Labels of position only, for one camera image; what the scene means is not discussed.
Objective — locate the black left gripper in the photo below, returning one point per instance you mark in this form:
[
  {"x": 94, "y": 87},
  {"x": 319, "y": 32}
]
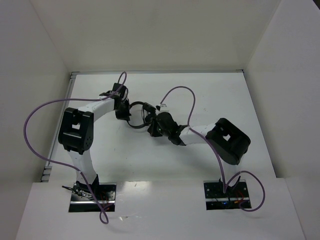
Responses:
[{"x": 123, "y": 110}]

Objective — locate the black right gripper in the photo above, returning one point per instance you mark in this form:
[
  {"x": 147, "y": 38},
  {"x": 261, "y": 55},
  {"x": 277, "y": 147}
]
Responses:
[{"x": 152, "y": 130}]

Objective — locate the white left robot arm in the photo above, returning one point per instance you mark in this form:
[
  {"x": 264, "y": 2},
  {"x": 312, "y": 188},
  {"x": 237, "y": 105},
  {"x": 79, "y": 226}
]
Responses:
[{"x": 76, "y": 133}]

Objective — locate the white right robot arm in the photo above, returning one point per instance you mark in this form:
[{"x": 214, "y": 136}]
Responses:
[{"x": 228, "y": 142}]

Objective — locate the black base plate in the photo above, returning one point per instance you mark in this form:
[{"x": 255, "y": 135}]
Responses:
[
  {"x": 234, "y": 198},
  {"x": 81, "y": 201}
]

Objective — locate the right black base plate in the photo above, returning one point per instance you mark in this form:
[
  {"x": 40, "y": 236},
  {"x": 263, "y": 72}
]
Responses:
[{"x": 234, "y": 198}]

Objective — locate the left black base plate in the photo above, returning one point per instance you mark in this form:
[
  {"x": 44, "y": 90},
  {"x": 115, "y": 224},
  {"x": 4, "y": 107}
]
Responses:
[{"x": 81, "y": 201}]

